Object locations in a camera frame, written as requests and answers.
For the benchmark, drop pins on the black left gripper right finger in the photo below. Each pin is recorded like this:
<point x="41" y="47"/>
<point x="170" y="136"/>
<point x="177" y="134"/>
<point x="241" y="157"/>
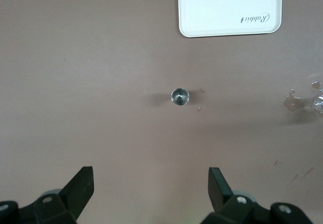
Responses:
<point x="222" y="196"/>

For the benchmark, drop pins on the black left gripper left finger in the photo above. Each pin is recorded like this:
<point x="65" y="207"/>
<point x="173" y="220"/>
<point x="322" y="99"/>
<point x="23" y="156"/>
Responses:
<point x="73" y="196"/>

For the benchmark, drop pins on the clear stemmed wine glass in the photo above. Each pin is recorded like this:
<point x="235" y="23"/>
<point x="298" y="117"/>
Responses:
<point x="319" y="103"/>

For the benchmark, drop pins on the cream rabbit print tray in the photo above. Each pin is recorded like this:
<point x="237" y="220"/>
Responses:
<point x="227" y="7"/>

